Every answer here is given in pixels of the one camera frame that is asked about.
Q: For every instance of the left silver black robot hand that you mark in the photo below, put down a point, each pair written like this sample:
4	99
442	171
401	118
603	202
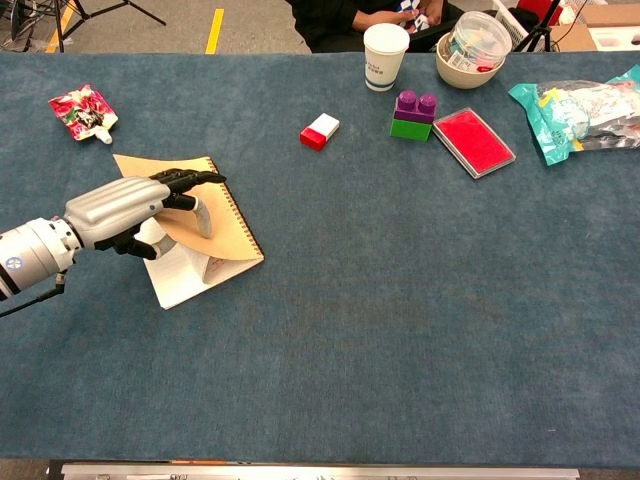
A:
115	207

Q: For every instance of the yellow spiral notebook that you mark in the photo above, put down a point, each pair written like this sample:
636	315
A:
230	235

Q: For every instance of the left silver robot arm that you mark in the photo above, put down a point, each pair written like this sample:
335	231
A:
30	255

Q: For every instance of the floral spout pouch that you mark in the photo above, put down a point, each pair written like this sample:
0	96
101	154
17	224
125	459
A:
80	112

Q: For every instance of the black tripod with thin legs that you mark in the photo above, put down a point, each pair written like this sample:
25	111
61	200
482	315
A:
85	12

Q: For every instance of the red and white eraser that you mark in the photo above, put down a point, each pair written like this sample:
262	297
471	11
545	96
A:
320	131

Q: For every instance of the blue table cloth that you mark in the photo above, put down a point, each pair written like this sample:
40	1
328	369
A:
350	275

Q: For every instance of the person in black clothes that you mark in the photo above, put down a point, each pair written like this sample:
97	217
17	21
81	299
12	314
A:
330	22

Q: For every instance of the green toy building block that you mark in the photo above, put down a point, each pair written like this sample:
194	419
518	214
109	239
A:
410	130

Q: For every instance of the white paper cup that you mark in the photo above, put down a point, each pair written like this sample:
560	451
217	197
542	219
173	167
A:
384	55

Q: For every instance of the purple toy building block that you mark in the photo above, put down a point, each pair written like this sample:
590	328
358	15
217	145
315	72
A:
415	107

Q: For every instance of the red ink pad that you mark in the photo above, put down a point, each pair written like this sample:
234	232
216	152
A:
472	142

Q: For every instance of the beige bowl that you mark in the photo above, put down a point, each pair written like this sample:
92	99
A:
462	77

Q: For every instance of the clear plastic round container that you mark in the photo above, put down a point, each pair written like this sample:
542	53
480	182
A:
482	40

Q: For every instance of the white plastic basket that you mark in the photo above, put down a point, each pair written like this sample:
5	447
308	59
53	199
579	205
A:
517	25

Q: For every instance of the teal snack bag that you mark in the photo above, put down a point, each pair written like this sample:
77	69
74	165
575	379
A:
550	120

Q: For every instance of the black tripod by cardboard box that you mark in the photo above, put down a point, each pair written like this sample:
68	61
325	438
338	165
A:
537	32

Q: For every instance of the red object behind tripod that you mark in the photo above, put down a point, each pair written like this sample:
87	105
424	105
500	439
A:
532	9

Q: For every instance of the cardboard box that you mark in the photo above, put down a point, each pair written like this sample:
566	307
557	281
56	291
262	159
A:
575	37

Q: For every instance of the aluminium rail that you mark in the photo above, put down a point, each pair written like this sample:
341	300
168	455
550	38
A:
300	472

